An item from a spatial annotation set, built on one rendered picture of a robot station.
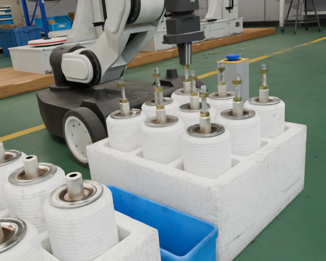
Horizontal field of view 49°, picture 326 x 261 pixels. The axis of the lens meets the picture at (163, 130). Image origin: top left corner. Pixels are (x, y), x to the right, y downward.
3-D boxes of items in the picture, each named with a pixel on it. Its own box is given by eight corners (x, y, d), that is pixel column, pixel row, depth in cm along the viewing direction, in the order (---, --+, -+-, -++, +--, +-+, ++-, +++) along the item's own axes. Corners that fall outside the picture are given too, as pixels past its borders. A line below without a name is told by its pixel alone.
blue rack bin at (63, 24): (35, 32, 568) (32, 18, 562) (56, 29, 594) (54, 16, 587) (51, 31, 535) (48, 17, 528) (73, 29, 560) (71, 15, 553)
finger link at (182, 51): (180, 63, 100) (179, 41, 98) (188, 64, 97) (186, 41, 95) (176, 64, 99) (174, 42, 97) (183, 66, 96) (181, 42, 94)
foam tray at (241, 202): (95, 209, 94) (85, 146, 88) (189, 157, 120) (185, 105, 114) (220, 273, 68) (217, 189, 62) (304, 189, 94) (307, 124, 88)
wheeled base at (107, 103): (17, 128, 159) (0, 53, 148) (109, 101, 193) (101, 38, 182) (102, 162, 116) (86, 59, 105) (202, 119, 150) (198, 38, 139)
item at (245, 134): (210, 185, 86) (207, 113, 80) (243, 175, 90) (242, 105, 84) (233, 202, 78) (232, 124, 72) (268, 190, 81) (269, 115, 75)
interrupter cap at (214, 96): (220, 102, 89) (220, 100, 89) (202, 97, 95) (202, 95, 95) (243, 97, 92) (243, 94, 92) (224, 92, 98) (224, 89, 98)
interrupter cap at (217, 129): (180, 137, 68) (180, 134, 68) (193, 125, 75) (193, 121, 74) (219, 140, 65) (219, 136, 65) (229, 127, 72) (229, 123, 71)
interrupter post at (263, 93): (260, 104, 85) (260, 90, 84) (257, 101, 87) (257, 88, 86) (270, 103, 85) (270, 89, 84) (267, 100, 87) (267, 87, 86)
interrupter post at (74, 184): (64, 198, 50) (60, 176, 49) (78, 190, 52) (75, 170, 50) (75, 202, 48) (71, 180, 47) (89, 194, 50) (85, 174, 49)
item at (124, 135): (116, 193, 86) (106, 122, 80) (114, 176, 95) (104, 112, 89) (155, 187, 88) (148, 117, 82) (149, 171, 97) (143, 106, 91)
